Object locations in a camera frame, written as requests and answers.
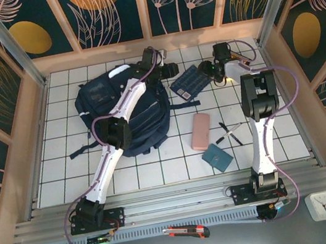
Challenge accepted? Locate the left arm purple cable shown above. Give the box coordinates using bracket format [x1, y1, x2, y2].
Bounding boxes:
[38, 47, 189, 244]

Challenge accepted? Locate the black pen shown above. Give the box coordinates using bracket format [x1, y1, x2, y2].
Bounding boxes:
[218, 119, 245, 149]

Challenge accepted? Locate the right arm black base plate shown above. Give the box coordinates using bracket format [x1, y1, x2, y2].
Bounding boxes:
[230, 176, 288, 207]

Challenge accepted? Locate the black controller board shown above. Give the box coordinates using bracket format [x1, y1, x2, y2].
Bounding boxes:
[256, 199, 294, 224]
[85, 232, 114, 244]

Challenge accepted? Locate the navy patterned notebook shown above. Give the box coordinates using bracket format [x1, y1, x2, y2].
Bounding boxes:
[165, 62, 215, 106]

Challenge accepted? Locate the black charger box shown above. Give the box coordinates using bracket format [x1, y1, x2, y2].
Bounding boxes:
[231, 48, 253, 66]

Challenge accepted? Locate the grey slotted cable duct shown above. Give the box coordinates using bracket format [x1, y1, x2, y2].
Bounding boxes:
[31, 206, 262, 244]

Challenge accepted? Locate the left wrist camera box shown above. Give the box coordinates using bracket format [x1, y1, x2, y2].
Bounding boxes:
[156, 48, 170, 64]

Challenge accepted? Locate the orange black utility knife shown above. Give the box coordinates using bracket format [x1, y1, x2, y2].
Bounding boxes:
[161, 220, 211, 244]

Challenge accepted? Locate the white alarm clock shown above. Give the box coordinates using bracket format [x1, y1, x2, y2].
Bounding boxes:
[303, 191, 326, 224]

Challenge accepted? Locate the aluminium side rail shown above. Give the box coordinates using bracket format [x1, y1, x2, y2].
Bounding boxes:
[6, 78, 72, 220]
[258, 37, 326, 174]

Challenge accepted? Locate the aluminium mounting rail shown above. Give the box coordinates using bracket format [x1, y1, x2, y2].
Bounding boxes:
[8, 156, 326, 244]

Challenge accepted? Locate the navy blue backpack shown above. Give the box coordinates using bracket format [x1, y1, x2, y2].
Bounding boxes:
[56, 53, 208, 169]

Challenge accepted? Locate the teal leather wallet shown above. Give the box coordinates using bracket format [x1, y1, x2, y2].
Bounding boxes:
[199, 140, 236, 175]

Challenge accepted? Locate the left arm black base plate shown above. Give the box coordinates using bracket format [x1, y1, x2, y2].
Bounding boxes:
[68, 206, 127, 237]

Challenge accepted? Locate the pink glasses case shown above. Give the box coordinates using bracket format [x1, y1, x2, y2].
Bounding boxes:
[186, 111, 216, 153]

